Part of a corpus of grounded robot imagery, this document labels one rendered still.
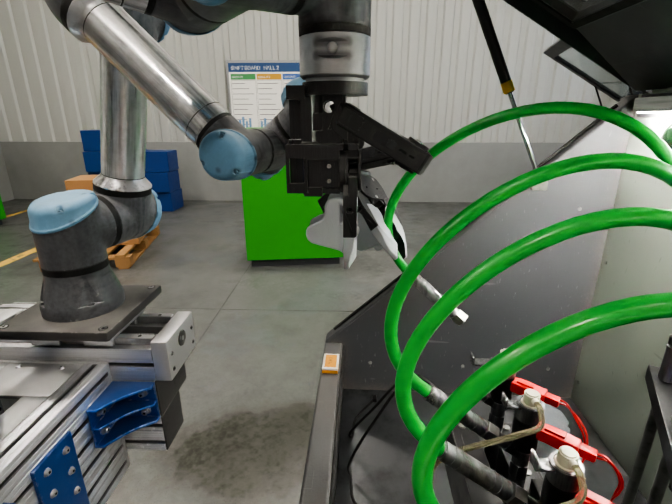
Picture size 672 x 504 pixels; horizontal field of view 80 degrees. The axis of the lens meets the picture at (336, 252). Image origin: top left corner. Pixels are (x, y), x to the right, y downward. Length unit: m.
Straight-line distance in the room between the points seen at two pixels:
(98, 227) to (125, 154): 0.16
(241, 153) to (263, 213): 3.24
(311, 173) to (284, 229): 3.44
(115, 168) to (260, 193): 2.91
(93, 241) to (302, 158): 0.57
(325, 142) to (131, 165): 0.58
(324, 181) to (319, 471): 0.40
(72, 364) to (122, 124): 0.49
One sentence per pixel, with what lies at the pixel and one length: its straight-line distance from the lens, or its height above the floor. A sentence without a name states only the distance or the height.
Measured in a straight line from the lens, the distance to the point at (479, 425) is 0.50.
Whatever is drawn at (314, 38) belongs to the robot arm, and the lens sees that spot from 0.44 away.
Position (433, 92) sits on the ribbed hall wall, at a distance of 7.12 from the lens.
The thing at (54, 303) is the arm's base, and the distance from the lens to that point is 0.94.
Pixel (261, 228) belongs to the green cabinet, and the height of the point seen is 0.40.
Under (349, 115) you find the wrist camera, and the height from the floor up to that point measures 1.41.
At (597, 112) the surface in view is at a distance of 0.56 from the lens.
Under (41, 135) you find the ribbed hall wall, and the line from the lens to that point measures 8.77.
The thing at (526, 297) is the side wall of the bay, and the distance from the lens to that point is 0.90.
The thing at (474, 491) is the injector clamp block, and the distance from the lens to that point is 0.60.
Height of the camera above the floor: 1.41
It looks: 19 degrees down
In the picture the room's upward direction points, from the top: straight up
